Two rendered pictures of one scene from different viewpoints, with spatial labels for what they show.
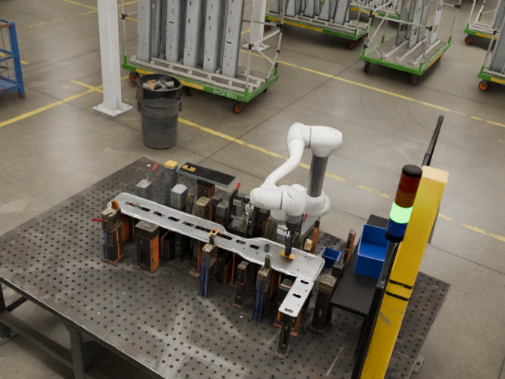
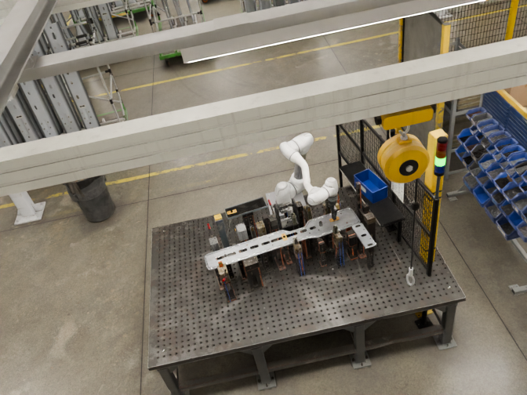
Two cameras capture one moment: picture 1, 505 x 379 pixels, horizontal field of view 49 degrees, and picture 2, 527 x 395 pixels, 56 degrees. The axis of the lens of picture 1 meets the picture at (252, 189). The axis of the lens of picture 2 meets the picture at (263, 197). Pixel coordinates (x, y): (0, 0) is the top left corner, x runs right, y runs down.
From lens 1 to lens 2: 2.12 m
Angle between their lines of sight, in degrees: 25
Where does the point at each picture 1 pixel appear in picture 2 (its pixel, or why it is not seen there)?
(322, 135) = (303, 141)
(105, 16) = not seen: outside the picture
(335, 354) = (391, 249)
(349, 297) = (386, 216)
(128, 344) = (303, 327)
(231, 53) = (89, 114)
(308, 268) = (350, 218)
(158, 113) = (96, 193)
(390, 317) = not seen: hidden behind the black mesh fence
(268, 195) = (321, 194)
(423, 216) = not seen: hidden behind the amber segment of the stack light
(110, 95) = (26, 204)
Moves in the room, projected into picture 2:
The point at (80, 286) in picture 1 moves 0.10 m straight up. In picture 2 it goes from (238, 324) to (235, 317)
